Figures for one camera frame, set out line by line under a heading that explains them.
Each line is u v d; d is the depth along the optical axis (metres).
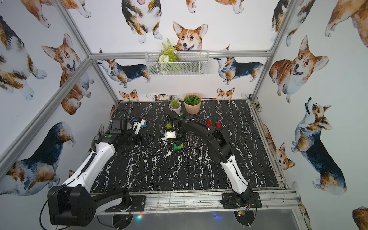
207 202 0.75
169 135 0.82
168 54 0.82
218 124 1.04
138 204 0.73
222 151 0.57
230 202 0.73
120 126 0.64
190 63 0.92
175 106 1.07
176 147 0.93
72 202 0.39
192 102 1.06
